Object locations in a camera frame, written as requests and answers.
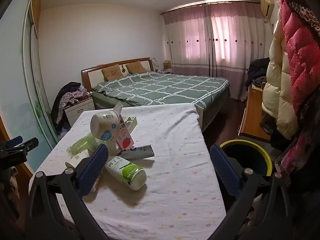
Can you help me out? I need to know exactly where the red dotted puffer jacket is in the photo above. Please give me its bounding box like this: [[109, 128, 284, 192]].
[[279, 0, 320, 115]]

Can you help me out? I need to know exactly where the dark clothes pile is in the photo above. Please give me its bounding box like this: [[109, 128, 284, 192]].
[[246, 57, 270, 88]]

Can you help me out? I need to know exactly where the green plaid duvet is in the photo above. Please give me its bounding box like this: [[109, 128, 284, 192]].
[[91, 71, 229, 105]]

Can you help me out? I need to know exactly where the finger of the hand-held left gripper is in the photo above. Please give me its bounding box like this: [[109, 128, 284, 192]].
[[15, 138, 39, 155], [6, 135, 23, 147]]

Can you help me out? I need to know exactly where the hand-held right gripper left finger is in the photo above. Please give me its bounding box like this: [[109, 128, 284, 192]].
[[26, 144, 110, 240]]

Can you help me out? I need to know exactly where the yellow rimmed dark bin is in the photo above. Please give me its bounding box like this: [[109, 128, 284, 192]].
[[219, 139, 273, 178]]

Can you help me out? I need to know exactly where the white wooden nightstand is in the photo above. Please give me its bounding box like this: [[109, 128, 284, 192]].
[[64, 97, 95, 127]]

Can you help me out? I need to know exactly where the bed with green quilt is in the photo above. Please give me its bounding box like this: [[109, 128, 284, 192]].
[[80, 57, 230, 133]]

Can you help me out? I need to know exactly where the beige air conditioner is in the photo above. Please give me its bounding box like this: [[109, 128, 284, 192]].
[[260, 0, 275, 18]]

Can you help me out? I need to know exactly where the white yogurt cup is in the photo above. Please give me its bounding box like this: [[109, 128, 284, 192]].
[[90, 102, 123, 142]]

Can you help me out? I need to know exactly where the glass wardrobe sliding door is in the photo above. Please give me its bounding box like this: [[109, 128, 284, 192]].
[[0, 0, 60, 173]]

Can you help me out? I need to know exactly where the brown bear pillow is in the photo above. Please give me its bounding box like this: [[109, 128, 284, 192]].
[[125, 61, 148, 75], [101, 64, 124, 82]]

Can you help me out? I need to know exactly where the white cup with green label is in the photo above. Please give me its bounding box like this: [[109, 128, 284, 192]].
[[65, 151, 103, 193]]

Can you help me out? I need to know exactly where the pink strawberry milk carton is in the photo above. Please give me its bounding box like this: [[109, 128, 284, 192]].
[[116, 114, 135, 150]]

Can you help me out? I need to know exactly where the pink white curtain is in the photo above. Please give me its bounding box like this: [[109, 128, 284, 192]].
[[160, 1, 265, 100]]

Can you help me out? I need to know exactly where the pink floral cloth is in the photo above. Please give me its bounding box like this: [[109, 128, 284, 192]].
[[282, 130, 313, 175]]

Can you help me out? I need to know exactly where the green white drink bottle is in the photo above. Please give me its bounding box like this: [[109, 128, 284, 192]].
[[105, 156, 147, 191]]

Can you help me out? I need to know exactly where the pile of clothes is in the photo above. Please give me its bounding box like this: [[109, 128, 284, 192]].
[[51, 81, 92, 133]]

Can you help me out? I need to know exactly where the cream puffer jacket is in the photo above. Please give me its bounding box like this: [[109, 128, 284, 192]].
[[261, 22, 300, 143]]

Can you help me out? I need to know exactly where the white dotted tablecloth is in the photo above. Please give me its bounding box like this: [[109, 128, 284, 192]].
[[30, 104, 230, 240]]

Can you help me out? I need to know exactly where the grey squeeze tube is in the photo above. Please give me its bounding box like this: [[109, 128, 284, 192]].
[[117, 144, 154, 159]]

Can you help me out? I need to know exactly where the small green white box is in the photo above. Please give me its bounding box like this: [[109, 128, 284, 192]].
[[124, 116, 138, 133]]

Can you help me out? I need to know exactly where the green plastic packet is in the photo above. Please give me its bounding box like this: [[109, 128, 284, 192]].
[[66, 132, 105, 155]]

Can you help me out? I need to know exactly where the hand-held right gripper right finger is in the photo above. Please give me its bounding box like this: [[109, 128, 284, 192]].
[[209, 144, 293, 240]]

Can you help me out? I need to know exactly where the wooden desk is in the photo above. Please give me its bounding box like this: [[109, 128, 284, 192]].
[[237, 85, 272, 140]]

